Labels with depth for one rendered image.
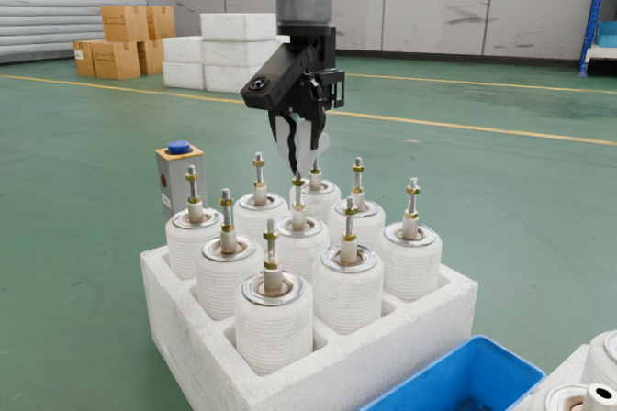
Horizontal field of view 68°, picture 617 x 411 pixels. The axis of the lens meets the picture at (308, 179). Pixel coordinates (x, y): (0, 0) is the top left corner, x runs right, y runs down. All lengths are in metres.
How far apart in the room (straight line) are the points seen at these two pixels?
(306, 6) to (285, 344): 0.41
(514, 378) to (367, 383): 0.21
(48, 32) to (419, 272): 5.95
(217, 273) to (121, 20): 3.94
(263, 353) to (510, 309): 0.60
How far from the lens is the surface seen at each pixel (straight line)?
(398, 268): 0.67
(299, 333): 0.56
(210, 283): 0.63
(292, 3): 0.61
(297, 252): 0.67
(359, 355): 0.60
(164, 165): 0.87
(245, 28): 3.28
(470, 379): 0.78
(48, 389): 0.89
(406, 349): 0.67
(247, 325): 0.55
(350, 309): 0.61
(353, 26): 6.10
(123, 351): 0.92
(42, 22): 6.33
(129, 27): 4.44
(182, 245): 0.72
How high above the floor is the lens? 0.56
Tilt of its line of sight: 20 degrees down
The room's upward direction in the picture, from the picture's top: straight up
